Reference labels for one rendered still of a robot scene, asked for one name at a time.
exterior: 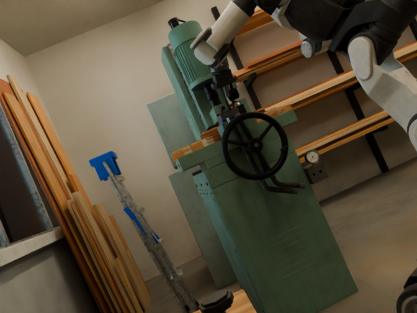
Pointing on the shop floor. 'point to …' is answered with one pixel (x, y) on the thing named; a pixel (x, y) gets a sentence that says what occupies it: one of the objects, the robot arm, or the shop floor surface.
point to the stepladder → (144, 230)
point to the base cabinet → (279, 243)
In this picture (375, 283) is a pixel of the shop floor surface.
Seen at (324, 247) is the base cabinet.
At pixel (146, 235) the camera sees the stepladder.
